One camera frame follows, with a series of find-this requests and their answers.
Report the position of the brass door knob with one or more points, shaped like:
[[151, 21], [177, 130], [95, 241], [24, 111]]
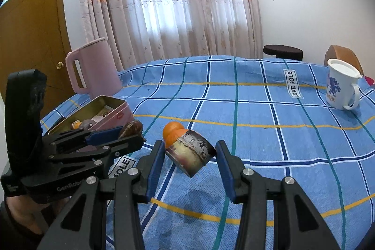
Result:
[[59, 65]]

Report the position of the white mug blue print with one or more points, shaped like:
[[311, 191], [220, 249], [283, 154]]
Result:
[[342, 90]]

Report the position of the wooden door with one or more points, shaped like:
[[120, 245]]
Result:
[[33, 35]]

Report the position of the purple round beet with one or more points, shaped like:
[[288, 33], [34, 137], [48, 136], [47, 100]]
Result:
[[87, 124]]

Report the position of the person's left hand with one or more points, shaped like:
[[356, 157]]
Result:
[[27, 213]]

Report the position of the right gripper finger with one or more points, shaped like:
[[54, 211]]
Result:
[[88, 135], [117, 147]]

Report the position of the dark brown chestnut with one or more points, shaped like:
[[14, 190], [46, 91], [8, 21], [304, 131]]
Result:
[[134, 127]]

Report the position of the pink metal tin box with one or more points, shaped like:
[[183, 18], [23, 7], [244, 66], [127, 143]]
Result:
[[107, 112]]

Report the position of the large front orange mandarin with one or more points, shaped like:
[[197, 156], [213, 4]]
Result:
[[171, 132]]

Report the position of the pink electric kettle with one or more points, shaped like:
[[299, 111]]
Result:
[[97, 68]]

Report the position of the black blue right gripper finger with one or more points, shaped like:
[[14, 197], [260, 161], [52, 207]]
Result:
[[82, 224], [297, 222]]

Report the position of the sheer floral curtain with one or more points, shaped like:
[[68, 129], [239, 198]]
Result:
[[140, 31]]

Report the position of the blue plaid tablecloth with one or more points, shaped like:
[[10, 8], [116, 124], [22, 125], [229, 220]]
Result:
[[274, 116]]

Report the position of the dark round stool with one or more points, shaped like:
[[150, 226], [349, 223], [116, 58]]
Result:
[[283, 52]]

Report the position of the lone orange mandarin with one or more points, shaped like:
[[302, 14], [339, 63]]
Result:
[[76, 124]]

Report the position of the cut cylindrical taro piece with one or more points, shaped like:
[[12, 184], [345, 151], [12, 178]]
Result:
[[191, 152]]

